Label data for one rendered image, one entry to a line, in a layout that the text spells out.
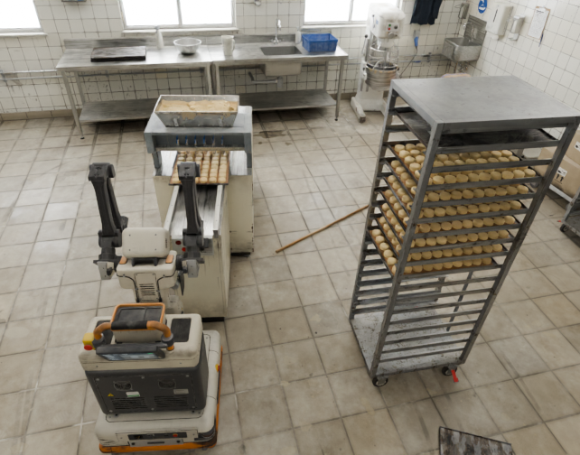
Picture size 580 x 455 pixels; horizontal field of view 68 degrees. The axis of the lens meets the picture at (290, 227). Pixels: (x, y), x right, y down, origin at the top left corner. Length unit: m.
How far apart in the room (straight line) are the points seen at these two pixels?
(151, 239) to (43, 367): 1.43
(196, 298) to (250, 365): 0.58
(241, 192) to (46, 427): 1.92
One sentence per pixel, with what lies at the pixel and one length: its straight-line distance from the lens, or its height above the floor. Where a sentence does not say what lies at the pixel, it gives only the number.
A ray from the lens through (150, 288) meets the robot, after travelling 2.31.
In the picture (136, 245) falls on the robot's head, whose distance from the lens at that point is 2.23.
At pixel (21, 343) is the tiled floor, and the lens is 3.55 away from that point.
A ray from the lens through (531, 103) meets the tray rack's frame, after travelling 2.16.
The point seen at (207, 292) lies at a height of 0.34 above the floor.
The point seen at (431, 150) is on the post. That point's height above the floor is 1.70.
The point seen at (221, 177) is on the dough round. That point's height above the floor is 0.92.
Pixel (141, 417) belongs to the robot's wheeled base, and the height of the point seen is 0.28.
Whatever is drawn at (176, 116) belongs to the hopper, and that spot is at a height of 1.27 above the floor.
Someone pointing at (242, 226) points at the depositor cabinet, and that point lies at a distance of 3.47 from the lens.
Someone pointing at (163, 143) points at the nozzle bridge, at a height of 1.06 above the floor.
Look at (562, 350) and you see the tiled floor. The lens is 3.70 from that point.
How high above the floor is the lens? 2.50
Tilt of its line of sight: 38 degrees down
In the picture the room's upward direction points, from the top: 2 degrees clockwise
